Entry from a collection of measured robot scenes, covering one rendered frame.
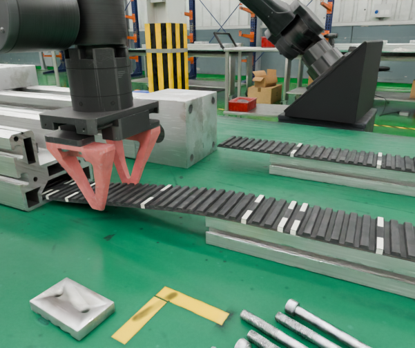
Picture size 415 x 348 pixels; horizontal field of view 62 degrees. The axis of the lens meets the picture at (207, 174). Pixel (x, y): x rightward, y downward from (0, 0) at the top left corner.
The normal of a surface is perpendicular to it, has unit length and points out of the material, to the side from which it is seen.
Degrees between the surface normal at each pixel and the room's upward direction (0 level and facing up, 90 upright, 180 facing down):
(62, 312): 0
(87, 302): 0
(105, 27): 90
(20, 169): 90
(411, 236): 0
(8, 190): 90
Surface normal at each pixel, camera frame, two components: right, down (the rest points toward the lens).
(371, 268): -0.44, 0.33
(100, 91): 0.28, 0.35
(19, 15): 0.86, 0.36
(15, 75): 0.90, 0.15
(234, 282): -0.01, -0.93
